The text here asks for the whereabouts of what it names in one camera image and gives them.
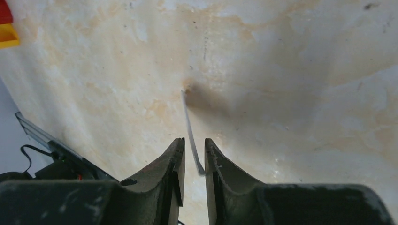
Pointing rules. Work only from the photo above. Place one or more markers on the yellow traffic light toy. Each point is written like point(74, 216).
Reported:
point(8, 36)

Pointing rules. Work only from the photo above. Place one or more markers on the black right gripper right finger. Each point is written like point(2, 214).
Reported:
point(234, 197)

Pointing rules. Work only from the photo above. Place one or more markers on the red oval toy block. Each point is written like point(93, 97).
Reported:
point(5, 13)

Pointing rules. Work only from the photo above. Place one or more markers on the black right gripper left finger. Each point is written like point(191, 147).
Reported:
point(152, 196)

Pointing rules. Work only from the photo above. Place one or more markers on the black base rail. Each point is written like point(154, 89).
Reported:
point(65, 165)

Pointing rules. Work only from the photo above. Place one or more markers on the white battery cover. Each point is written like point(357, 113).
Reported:
point(200, 168)

